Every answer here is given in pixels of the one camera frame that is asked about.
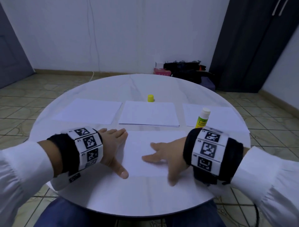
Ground person's left hand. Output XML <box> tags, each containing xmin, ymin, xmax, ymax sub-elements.
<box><xmin>98</xmin><ymin>128</ymin><xmax>130</xmax><ymax>180</ymax></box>

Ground person's right hand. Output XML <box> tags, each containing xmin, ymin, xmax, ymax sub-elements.
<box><xmin>141</xmin><ymin>136</ymin><xmax>189</xmax><ymax>187</ymax></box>

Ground single white paper sheet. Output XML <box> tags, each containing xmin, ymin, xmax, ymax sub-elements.
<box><xmin>112</xmin><ymin>130</ymin><xmax>197</xmax><ymax>177</ymax></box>
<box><xmin>118</xmin><ymin>100</ymin><xmax>180</xmax><ymax>128</ymax></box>

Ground white paper stack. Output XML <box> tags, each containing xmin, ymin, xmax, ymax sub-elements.
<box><xmin>54</xmin><ymin>98</ymin><xmax>122</xmax><ymax>125</ymax></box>
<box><xmin>182</xmin><ymin>103</ymin><xmax>250</xmax><ymax>134</ymax></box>

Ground yellow glue stick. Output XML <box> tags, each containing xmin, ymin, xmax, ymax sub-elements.
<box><xmin>195</xmin><ymin>108</ymin><xmax>211</xmax><ymax>129</ymax></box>

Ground person's right forearm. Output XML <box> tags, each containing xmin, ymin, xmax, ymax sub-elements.
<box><xmin>231</xmin><ymin>146</ymin><xmax>299</xmax><ymax>227</ymax></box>

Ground person's left forearm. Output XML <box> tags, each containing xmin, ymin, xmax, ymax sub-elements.
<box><xmin>0</xmin><ymin>139</ymin><xmax>64</xmax><ymax>227</ymax></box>

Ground person's legs in blue jeans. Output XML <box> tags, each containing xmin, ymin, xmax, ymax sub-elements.
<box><xmin>34</xmin><ymin>196</ymin><xmax>227</xmax><ymax>227</ymax></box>

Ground black left wristband with markers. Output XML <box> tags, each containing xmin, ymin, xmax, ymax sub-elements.
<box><xmin>47</xmin><ymin>127</ymin><xmax>104</xmax><ymax>177</ymax></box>

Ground black wristband with markers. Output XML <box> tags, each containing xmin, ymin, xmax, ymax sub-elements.
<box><xmin>47</xmin><ymin>127</ymin><xmax>104</xmax><ymax>177</ymax></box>
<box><xmin>183</xmin><ymin>127</ymin><xmax>244</xmax><ymax>186</ymax></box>

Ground black right wristband with markers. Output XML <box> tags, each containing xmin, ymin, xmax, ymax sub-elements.
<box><xmin>183</xmin><ymin>127</ymin><xmax>244</xmax><ymax>186</ymax></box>

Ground blue suitcase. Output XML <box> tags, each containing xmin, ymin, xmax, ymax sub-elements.
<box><xmin>200</xmin><ymin>76</ymin><xmax>216</xmax><ymax>91</ymax></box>

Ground pink box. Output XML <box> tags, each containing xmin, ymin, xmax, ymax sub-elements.
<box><xmin>154</xmin><ymin>68</ymin><xmax>172</xmax><ymax>77</ymax></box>

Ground black bag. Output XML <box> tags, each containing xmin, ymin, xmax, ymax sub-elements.
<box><xmin>164</xmin><ymin>61</ymin><xmax>211</xmax><ymax>84</ymax></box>

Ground grey door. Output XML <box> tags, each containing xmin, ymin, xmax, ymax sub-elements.
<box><xmin>0</xmin><ymin>2</ymin><xmax>35</xmax><ymax>89</ymax></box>

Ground black wardrobe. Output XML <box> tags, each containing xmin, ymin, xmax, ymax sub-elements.
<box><xmin>209</xmin><ymin>0</ymin><xmax>299</xmax><ymax>93</ymax></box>

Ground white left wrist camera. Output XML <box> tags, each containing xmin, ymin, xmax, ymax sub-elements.
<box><xmin>49</xmin><ymin>171</ymin><xmax>85</xmax><ymax>191</ymax></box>

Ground black right camera cable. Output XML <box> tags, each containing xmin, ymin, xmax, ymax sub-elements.
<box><xmin>252</xmin><ymin>204</ymin><xmax>261</xmax><ymax>227</ymax></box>

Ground white wall cable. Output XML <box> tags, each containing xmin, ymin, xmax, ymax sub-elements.
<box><xmin>86</xmin><ymin>0</ymin><xmax>101</xmax><ymax>80</ymax></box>

